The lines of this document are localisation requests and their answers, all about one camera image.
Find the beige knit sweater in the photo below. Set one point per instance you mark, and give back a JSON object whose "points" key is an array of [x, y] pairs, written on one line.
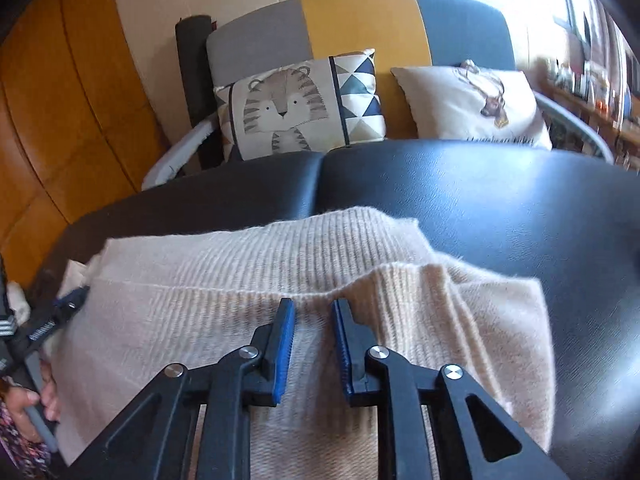
{"points": [[325, 250]]}

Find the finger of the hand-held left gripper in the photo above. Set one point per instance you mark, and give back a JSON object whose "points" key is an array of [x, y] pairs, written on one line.
{"points": [[70, 302]]}

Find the grey yellow blue sofa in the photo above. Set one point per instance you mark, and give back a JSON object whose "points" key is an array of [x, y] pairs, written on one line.
{"points": [[360, 20]]}

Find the tiger print cushion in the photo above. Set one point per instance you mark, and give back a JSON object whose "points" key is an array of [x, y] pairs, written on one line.
{"points": [[285, 110]]}

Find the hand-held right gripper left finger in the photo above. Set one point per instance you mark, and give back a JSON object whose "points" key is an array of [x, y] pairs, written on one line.
{"points": [[285, 340]]}

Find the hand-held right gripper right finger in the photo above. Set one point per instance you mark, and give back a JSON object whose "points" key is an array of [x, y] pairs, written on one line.
{"points": [[344, 345]]}

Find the person's left hand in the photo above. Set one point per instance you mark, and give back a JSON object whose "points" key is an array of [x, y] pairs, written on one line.
{"points": [[20, 407]]}

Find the person's left forearm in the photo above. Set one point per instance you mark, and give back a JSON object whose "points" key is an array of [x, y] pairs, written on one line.
{"points": [[15, 445]]}

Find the wooden shelf with small items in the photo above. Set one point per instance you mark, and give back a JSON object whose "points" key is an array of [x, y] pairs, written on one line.
{"points": [[590, 90]]}

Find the deer print cushion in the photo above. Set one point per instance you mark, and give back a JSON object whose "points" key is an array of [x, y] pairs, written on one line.
{"points": [[450, 105]]}

